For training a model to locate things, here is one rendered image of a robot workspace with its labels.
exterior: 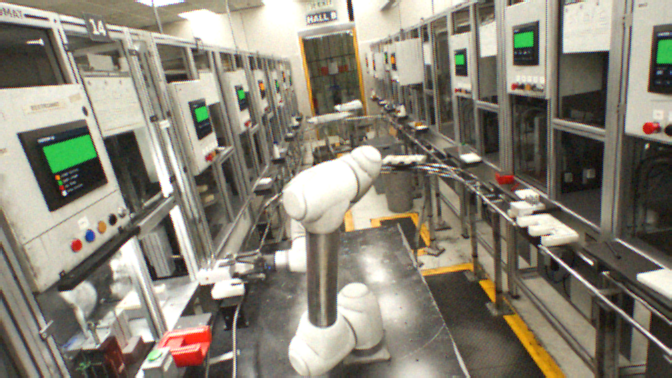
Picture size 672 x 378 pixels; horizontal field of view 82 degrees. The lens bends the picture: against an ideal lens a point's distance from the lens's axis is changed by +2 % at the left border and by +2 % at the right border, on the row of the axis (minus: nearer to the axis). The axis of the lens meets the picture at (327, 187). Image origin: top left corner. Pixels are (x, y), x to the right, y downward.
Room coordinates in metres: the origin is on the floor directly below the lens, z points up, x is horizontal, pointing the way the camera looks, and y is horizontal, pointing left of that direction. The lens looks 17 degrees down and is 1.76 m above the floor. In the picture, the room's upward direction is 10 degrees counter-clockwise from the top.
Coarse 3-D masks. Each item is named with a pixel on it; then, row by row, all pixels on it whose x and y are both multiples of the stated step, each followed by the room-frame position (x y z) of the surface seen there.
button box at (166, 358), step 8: (168, 352) 1.00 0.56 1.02; (160, 360) 0.96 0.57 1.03; (168, 360) 0.98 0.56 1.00; (144, 368) 0.94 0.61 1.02; (152, 368) 0.94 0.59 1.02; (160, 368) 0.94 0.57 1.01; (168, 368) 0.97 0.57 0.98; (176, 368) 1.01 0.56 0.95; (152, 376) 0.94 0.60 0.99; (160, 376) 0.94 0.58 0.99; (168, 376) 0.96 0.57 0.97; (176, 376) 0.99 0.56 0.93
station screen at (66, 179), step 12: (72, 132) 1.09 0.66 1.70; (84, 132) 1.14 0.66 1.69; (48, 144) 0.99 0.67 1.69; (96, 156) 1.15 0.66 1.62; (48, 168) 0.96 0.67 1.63; (72, 168) 1.04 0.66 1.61; (84, 168) 1.08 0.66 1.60; (96, 168) 1.13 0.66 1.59; (60, 180) 0.98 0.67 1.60; (72, 180) 1.02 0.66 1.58; (84, 180) 1.06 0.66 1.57; (96, 180) 1.11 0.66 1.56; (60, 192) 0.96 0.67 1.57; (72, 192) 1.00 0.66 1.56
